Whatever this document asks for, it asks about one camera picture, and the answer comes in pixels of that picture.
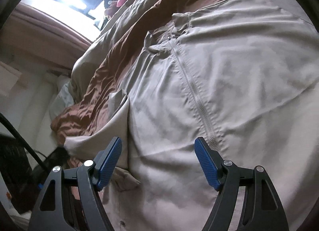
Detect beige zip jacket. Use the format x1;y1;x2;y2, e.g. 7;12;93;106
63;0;319;231

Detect black folded garment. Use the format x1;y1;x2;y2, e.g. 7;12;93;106
1;135;69;214

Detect light blue pillow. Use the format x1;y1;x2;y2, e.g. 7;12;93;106
49;81;75;121

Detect white padded headboard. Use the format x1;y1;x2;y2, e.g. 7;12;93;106
1;72;58;156

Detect pink left curtain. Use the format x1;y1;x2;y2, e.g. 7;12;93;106
1;3;92;70

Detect beige duvet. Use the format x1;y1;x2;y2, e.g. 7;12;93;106
69;0;176;103

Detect brown bed sheet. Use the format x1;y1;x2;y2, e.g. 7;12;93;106
51;0;224;145

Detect black cable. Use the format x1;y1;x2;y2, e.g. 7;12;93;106
0;112;48;172

